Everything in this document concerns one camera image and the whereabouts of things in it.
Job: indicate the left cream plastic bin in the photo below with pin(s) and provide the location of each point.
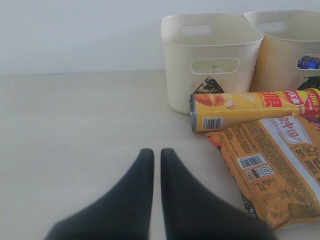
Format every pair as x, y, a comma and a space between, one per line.
207, 53

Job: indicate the white blue milk carton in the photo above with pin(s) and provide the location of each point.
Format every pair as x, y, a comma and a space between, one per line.
308, 62

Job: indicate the middle cream plastic bin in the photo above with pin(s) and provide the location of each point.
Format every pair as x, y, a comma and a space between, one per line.
288, 35

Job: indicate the yellow chips can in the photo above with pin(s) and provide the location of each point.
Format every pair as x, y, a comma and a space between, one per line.
211, 112

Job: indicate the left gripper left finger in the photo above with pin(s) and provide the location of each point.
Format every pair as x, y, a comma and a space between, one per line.
123, 213

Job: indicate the cream plastic bin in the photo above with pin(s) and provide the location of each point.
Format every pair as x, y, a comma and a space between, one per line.
207, 53
288, 35

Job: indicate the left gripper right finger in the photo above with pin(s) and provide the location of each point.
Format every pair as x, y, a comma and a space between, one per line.
192, 212

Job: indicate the orange noodle packet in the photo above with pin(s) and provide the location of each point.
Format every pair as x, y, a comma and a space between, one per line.
276, 165

